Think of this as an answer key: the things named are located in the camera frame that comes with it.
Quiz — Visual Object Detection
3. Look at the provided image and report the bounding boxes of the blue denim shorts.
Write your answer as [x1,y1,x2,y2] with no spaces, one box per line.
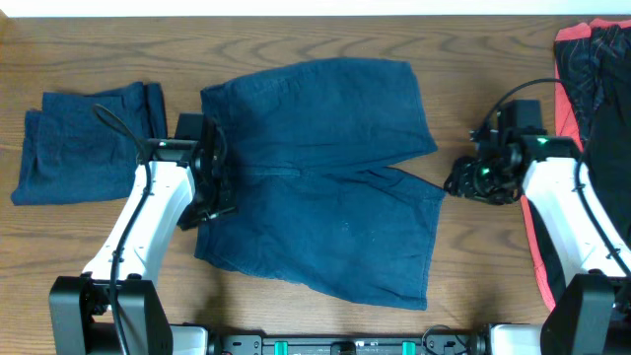
[194,58,445,311]

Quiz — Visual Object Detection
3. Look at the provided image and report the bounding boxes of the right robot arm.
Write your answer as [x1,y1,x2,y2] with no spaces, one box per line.
[444,100,630,354]

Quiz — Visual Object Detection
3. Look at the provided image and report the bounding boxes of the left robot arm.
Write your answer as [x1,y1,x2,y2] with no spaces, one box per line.
[48,105,237,354]

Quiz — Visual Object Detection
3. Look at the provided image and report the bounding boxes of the folded dark blue shorts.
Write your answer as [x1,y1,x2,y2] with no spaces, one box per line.
[11,82,168,205]

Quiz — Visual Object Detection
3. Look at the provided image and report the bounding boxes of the red and black garment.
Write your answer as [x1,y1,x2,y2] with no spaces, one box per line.
[520,18,631,313]

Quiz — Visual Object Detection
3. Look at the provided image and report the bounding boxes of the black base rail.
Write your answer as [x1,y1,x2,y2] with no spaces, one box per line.
[205,324,493,355]

